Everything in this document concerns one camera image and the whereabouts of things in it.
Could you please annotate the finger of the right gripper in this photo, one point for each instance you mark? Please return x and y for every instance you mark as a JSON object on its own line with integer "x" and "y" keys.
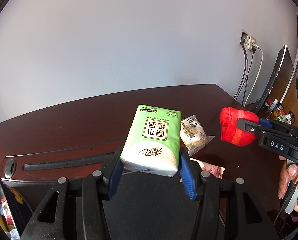
{"x": 251, "y": 127}
{"x": 265, "y": 123}

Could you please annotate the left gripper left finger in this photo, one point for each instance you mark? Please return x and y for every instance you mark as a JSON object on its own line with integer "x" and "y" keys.
{"x": 114, "y": 173}

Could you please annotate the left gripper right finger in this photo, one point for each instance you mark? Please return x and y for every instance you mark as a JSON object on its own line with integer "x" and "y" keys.
{"x": 188, "y": 174}

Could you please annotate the red knit hat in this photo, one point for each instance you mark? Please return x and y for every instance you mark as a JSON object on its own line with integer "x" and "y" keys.
{"x": 229, "y": 130}

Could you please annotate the green pastry snack packet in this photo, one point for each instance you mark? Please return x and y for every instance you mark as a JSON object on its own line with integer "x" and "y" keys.
{"x": 193, "y": 135}

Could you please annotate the green tissue pack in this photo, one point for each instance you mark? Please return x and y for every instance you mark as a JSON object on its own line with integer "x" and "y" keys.
{"x": 153, "y": 142}

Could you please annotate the person's right hand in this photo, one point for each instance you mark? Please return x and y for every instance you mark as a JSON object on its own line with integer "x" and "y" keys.
{"x": 287, "y": 174}

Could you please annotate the glass bottle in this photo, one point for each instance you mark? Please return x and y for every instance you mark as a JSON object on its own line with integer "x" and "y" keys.
{"x": 277, "y": 111}

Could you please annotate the black desk mat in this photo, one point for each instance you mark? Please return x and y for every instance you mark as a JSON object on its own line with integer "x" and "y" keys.
{"x": 148, "y": 206}

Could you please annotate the black monitor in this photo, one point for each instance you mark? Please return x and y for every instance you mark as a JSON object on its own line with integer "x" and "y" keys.
{"x": 278, "y": 81}

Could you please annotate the wall power socket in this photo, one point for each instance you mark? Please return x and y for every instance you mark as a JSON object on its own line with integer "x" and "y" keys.
{"x": 248, "y": 41}

